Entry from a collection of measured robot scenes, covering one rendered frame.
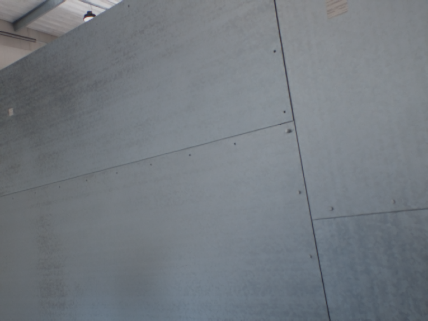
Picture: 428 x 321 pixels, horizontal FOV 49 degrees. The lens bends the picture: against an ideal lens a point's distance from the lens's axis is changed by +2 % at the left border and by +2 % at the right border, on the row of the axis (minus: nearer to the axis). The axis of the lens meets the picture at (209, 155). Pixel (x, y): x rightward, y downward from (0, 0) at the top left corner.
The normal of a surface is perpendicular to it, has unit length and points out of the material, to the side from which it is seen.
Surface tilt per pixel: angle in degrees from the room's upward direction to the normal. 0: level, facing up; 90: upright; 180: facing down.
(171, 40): 90
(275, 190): 90
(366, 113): 90
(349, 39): 90
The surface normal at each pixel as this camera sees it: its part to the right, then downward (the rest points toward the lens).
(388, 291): -0.62, 0.00
